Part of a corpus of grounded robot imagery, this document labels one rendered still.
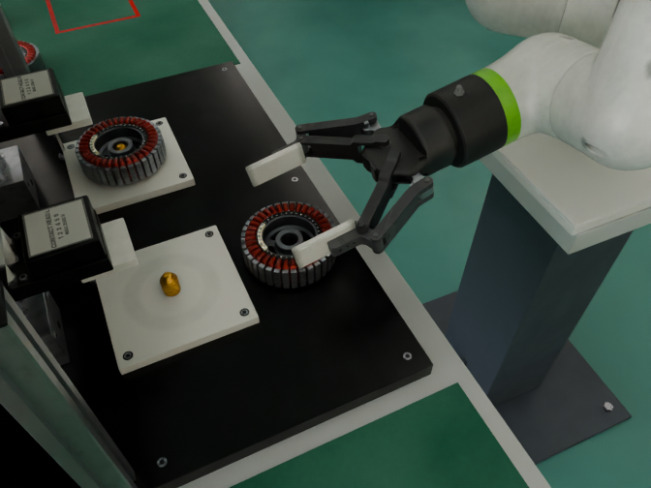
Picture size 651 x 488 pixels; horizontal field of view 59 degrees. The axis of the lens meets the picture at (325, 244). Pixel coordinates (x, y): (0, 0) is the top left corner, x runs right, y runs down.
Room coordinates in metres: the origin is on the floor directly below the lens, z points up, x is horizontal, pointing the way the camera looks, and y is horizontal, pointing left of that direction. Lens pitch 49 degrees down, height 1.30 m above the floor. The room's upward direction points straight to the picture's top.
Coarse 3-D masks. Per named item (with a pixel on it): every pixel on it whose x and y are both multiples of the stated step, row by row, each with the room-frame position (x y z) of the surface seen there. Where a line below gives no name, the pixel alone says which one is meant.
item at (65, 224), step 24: (24, 216) 0.36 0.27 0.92; (48, 216) 0.36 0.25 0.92; (72, 216) 0.36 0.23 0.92; (96, 216) 0.38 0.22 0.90; (24, 240) 0.33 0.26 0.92; (48, 240) 0.33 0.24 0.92; (72, 240) 0.33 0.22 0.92; (96, 240) 0.33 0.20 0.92; (120, 240) 0.37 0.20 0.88; (24, 264) 0.32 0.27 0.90; (48, 264) 0.31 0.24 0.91; (72, 264) 0.32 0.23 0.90; (96, 264) 0.33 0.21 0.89; (120, 264) 0.34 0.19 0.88; (24, 288) 0.30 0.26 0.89; (48, 288) 0.31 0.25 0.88; (24, 312) 0.32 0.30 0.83
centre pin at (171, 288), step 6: (162, 276) 0.38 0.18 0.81; (168, 276) 0.38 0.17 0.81; (174, 276) 0.38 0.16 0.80; (162, 282) 0.37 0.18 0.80; (168, 282) 0.37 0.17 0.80; (174, 282) 0.38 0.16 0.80; (162, 288) 0.37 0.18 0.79; (168, 288) 0.37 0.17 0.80; (174, 288) 0.37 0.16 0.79; (180, 288) 0.38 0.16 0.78; (168, 294) 0.37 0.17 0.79; (174, 294) 0.37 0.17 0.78
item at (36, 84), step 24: (48, 72) 0.60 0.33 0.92; (0, 96) 0.55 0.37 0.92; (24, 96) 0.55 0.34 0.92; (48, 96) 0.55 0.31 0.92; (72, 96) 0.61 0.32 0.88; (0, 120) 0.54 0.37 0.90; (24, 120) 0.53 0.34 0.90; (48, 120) 0.54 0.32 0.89; (72, 120) 0.56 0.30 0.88; (0, 168) 0.52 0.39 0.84
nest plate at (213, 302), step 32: (160, 256) 0.43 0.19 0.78; (192, 256) 0.43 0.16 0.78; (224, 256) 0.43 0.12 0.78; (128, 288) 0.38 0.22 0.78; (160, 288) 0.38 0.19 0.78; (192, 288) 0.38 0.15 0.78; (224, 288) 0.38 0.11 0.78; (128, 320) 0.34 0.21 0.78; (160, 320) 0.34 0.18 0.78; (192, 320) 0.34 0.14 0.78; (224, 320) 0.34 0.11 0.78; (256, 320) 0.34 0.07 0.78; (128, 352) 0.30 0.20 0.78; (160, 352) 0.30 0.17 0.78
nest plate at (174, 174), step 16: (160, 128) 0.67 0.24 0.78; (64, 144) 0.63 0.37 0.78; (176, 144) 0.63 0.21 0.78; (176, 160) 0.60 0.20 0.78; (80, 176) 0.57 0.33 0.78; (160, 176) 0.57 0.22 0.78; (176, 176) 0.57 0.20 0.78; (192, 176) 0.57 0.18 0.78; (80, 192) 0.54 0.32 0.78; (96, 192) 0.54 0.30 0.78; (112, 192) 0.54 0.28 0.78; (128, 192) 0.54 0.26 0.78; (144, 192) 0.54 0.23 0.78; (160, 192) 0.54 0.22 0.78; (96, 208) 0.51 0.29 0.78; (112, 208) 0.52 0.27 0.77
